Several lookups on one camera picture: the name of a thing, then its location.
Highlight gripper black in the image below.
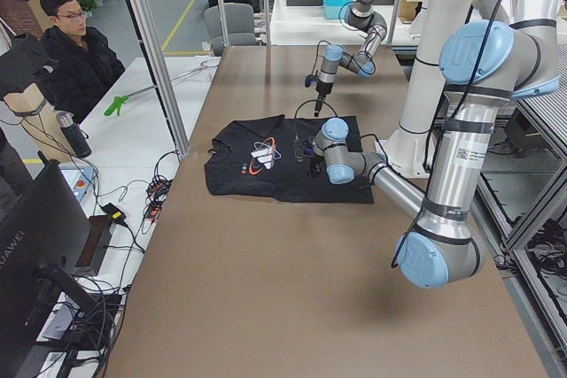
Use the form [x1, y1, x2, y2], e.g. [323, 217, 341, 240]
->
[314, 82, 332, 118]
[307, 156, 323, 177]

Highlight black graphic t-shirt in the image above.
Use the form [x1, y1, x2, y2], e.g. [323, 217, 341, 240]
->
[205, 114, 373, 204]

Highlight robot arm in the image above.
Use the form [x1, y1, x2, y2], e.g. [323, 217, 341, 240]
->
[305, 0, 387, 116]
[309, 0, 562, 289]

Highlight blue plastic bin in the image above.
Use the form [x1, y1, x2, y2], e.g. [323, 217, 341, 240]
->
[322, 0, 353, 20]

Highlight grey office chair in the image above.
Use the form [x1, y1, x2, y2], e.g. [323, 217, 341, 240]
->
[204, 3, 258, 56]

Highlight brown cardboard box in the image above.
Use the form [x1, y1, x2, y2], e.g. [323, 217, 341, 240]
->
[398, 0, 423, 23]

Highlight green grabber tool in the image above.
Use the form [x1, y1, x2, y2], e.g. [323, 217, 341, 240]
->
[104, 96, 129, 117]

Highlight black power adapter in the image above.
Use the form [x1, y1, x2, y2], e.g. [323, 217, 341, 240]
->
[101, 203, 127, 226]

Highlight seated man black jacket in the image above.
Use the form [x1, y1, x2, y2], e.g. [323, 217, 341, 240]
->
[40, 0, 125, 123]

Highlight teach pendant with red button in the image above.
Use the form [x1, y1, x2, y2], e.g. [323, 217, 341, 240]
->
[59, 165, 94, 202]

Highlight black water bottle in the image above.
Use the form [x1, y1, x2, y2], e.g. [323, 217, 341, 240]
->
[55, 111, 91, 158]

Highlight black Huawei monitor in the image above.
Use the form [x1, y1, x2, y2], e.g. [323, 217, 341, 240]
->
[1, 160, 109, 377]

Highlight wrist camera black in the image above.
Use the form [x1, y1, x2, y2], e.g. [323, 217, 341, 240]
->
[293, 138, 314, 163]
[304, 74, 319, 88]

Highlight aluminium frame post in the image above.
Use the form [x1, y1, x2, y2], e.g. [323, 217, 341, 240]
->
[125, 0, 190, 158]

